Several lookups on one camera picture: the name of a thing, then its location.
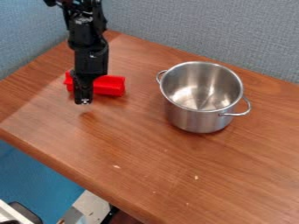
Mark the white object at corner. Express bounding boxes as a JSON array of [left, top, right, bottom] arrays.
[[0, 200, 32, 224]]

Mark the red rectangular block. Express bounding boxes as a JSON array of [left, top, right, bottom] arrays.
[[62, 71, 125, 96]]

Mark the white table leg bracket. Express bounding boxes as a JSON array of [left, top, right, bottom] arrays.
[[57, 191, 109, 224]]

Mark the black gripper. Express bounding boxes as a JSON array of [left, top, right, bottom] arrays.
[[42, 0, 108, 105]]

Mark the stainless steel pot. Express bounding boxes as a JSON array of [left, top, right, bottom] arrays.
[[154, 61, 252, 134]]

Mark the black chair part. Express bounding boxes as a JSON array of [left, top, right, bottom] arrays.
[[8, 201, 42, 224]]

